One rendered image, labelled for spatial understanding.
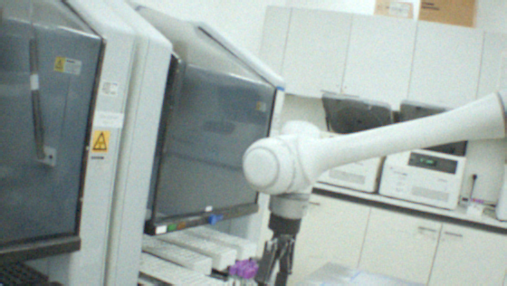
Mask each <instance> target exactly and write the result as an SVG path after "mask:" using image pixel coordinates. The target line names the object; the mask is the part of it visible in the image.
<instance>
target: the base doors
mask: <svg viewBox="0 0 507 286"><path fill-rule="evenodd" d="M309 201H310V202H313V203H320V205H314V204H310V203H309V205H308V210H307V215H305V216H304V217H303V218H302V224H301V229H300V232H299V233H298V234H296V235H297V238H296V243H295V251H294V262H293V270H292V271H290V272H292V274H291V275H288V280H287V285H286V286H292V285H294V284H295V283H297V282H298V281H300V280H302V279H303V278H305V277H306V276H308V275H309V274H311V273H312V272H315V271H317V270H318V269H319V268H320V267H321V266H323V265H324V264H326V263H327V262H336V263H338V264H345V265H348V266H351V267H354V268H360V269H362V270H366V271H369V272H370V271H372V272H376V273H379V274H385V275H388V276H391V277H397V278H399V279H405V280H407V281H414V282H418V283H424V284H425V285H427V283H428V285H431V286H507V271H506V270H507V236H504V235H498V234H490V233H487V232H481V231H478V230H475V229H473V230H472V229H468V228H465V227H460V226H455V225H452V224H443V226H442V223H439V222H437V223H436V222H433V221H429V220H426V219H423V218H422V219H419V218H415V217H413V216H409V215H406V214H404V215H402V214H397V213H392V212H389V211H386V210H382V209H380V210H378V209H375V208H371V207H367V206H364V205H356V204H352V203H349V202H345V201H344V202H341V201H337V200H333V199H329V198H325V197H321V196H317V195H311V197H310V200H309ZM268 205H269V200H267V201H266V206H265V208H264V213H263V222H262V228H261V233H260V238H259V243H258V249H257V254H256V256H258V257H262V254H263V246H264V242H265V241H270V239H272V238H273V231H271V230H270V229H269V228H267V224H268V223H269V218H270V213H271V212H270V211H269V210H268ZM370 208H371V209H370ZM324 211H326V212H330V213H333V214H335V215H337V217H335V216H332V215H329V214H324V213H323V212H324ZM369 212H370V213H369ZM368 217H369V218H368ZM420 225H422V227H425V228H428V229H431V228H432V229H436V230H437V231H436V232H434V231H431V230H429V231H427V230H425V229H421V228H418V226H420ZM441 226H442V231H441ZM367 227H368V228H367ZM397 229H399V230H402V231H406V232H410V233H411V232H412V234H402V233H399V232H397ZM366 231H367V232H366ZM440 231H441V234H440ZM445 231H448V233H451V234H461V235H462V237H460V236H457V235H451V234H445V233H444V232H445ZM439 235H440V239H439ZM365 236H366V237H365ZM433 238H435V240H434V241H433ZM438 239H439V243H438ZM442 239H445V242H442ZM364 240H365V242H364ZM362 244H363V246H362ZM437 244H438V245H437ZM361 250H362V251H361ZM435 250H436V252H435ZM434 256H435V260H434ZM359 259H360V260H359ZM433 261H434V264H433ZM432 264H433V269H432ZM431 269H432V271H431ZM430 272H431V273H430ZM429 274H430V277H429ZM504 275H505V278H504ZM428 277H429V282H428ZM503 279H504V281H503ZM502 283H503V284H502Z"/></svg>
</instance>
